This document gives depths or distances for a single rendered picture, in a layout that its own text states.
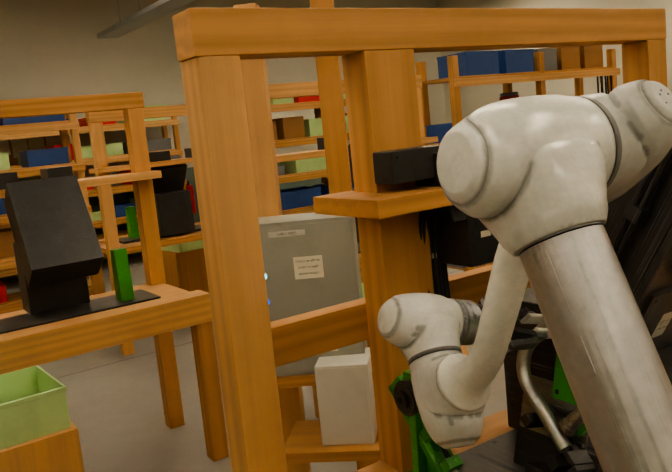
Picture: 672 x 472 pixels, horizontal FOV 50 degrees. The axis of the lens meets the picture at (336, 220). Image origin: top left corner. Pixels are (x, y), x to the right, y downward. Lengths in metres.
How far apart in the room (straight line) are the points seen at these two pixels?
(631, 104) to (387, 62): 0.80
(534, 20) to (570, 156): 1.16
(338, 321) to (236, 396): 0.32
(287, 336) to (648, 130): 0.96
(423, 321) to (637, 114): 0.59
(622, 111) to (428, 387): 0.60
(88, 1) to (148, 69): 1.27
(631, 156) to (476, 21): 0.96
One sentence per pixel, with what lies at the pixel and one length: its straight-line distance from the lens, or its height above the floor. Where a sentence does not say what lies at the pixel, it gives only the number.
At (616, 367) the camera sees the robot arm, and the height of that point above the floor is 1.42.
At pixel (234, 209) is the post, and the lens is 1.44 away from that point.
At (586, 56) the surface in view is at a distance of 8.27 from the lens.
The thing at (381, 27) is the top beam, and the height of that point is 1.90.
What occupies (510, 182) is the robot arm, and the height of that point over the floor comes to 1.62.
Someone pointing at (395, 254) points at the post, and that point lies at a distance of 1.65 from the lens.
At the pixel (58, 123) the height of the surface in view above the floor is 1.99.
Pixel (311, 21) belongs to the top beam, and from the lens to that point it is 1.55.
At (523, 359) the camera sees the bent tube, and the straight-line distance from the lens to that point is 1.69.
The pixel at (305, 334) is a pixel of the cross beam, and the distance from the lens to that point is 1.65.
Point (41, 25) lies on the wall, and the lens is 11.38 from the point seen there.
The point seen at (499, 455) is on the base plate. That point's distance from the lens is 1.82.
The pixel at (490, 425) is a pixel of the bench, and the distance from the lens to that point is 2.02.
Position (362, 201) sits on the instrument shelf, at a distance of 1.50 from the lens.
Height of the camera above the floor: 1.70
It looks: 7 degrees down
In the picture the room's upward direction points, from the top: 6 degrees counter-clockwise
